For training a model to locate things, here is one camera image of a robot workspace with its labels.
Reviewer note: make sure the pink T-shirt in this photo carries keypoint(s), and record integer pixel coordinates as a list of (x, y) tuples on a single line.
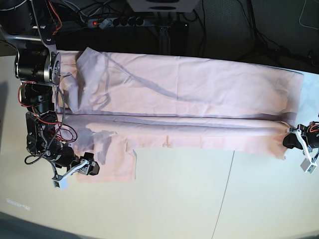
[(119, 102)]

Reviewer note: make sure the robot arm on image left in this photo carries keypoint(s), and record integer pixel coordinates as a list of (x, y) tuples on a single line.
[(29, 26)]

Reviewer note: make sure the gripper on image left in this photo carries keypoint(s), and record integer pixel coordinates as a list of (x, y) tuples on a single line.
[(85, 165)]

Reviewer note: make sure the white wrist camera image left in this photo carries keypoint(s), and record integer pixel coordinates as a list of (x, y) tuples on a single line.
[(60, 183)]

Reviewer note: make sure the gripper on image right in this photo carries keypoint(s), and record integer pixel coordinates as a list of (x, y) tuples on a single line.
[(305, 138)]

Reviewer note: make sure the black power strip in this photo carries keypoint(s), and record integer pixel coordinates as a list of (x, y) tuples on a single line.
[(126, 21)]

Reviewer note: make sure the aluminium table leg post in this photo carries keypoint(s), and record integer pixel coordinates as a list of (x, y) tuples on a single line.
[(164, 40)]

